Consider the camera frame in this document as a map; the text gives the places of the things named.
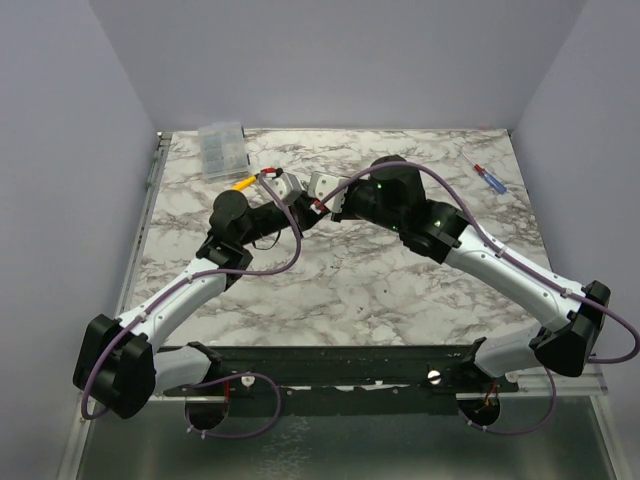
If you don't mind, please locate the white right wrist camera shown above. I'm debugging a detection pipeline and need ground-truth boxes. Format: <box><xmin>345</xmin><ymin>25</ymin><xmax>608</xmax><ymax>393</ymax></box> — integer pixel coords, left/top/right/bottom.
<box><xmin>307</xmin><ymin>172</ymin><xmax>347</xmax><ymax>214</ymax></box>

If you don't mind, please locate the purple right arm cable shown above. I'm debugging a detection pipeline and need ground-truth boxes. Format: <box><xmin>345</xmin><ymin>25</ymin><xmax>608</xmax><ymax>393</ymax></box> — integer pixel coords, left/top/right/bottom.
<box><xmin>312</xmin><ymin>160</ymin><xmax>640</xmax><ymax>437</ymax></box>

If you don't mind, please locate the clear plastic parts box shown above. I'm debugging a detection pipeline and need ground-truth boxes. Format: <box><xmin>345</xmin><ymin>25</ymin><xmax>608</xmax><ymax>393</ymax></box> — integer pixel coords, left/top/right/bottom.
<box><xmin>198</xmin><ymin>121</ymin><xmax>250</xmax><ymax>180</ymax></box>

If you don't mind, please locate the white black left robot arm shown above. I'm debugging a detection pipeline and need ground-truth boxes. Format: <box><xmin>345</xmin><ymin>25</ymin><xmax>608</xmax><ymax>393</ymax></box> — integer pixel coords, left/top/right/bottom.
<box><xmin>73</xmin><ymin>190</ymin><xmax>328</xmax><ymax>419</ymax></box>

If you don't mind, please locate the aluminium extrusion frame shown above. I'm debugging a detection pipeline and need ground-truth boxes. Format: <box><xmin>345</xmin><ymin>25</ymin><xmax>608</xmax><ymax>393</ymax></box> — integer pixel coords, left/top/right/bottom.
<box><xmin>56</xmin><ymin>131</ymin><xmax>173</xmax><ymax>479</ymax></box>

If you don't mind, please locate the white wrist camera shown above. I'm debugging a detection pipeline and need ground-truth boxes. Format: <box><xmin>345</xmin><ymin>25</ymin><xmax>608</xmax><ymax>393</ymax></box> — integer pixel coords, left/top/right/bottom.
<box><xmin>270</xmin><ymin>172</ymin><xmax>302</xmax><ymax>206</ymax></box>
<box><xmin>307</xmin><ymin>172</ymin><xmax>347</xmax><ymax>214</ymax></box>

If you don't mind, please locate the yellow black screwdriver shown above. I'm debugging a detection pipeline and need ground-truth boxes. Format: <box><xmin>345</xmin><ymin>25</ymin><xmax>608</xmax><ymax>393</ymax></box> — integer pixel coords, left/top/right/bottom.
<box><xmin>231</xmin><ymin>175</ymin><xmax>258</xmax><ymax>191</ymax></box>

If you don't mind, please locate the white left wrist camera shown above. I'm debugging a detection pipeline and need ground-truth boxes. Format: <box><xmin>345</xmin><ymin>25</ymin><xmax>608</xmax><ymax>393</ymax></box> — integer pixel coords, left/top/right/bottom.
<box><xmin>270</xmin><ymin>172</ymin><xmax>302</xmax><ymax>206</ymax></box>

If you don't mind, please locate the red blue screwdriver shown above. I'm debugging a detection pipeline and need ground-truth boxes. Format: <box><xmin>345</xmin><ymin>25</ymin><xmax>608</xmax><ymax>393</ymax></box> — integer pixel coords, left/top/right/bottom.
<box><xmin>460</xmin><ymin>152</ymin><xmax>507</xmax><ymax>195</ymax></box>

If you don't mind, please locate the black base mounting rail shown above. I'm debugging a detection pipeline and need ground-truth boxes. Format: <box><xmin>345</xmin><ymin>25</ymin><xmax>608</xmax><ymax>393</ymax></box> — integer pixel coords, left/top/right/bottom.
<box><xmin>164</xmin><ymin>337</ymin><xmax>521</xmax><ymax>419</ymax></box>

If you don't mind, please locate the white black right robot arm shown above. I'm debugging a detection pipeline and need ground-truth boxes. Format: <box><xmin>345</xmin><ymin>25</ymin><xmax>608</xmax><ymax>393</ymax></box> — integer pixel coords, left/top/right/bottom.
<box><xmin>332</xmin><ymin>155</ymin><xmax>611</xmax><ymax>391</ymax></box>

